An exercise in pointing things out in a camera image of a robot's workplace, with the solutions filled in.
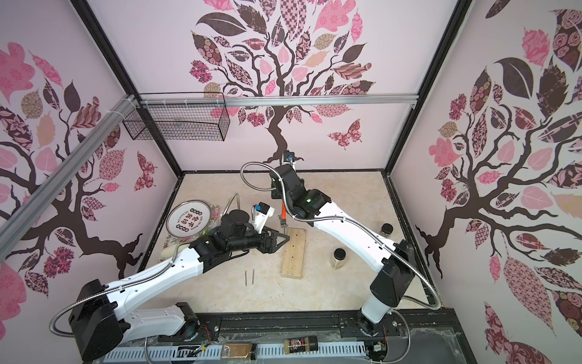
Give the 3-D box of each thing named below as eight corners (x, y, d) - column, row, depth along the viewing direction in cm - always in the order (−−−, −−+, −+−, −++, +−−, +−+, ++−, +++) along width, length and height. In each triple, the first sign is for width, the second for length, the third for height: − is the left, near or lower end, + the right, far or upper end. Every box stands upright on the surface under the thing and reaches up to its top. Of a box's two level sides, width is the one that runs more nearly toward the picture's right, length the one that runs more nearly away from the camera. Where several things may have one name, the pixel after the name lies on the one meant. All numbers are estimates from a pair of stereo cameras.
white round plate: (162, 237, 98) (159, 234, 95) (177, 204, 109) (174, 200, 107) (204, 237, 98) (202, 234, 95) (214, 204, 109) (212, 200, 107)
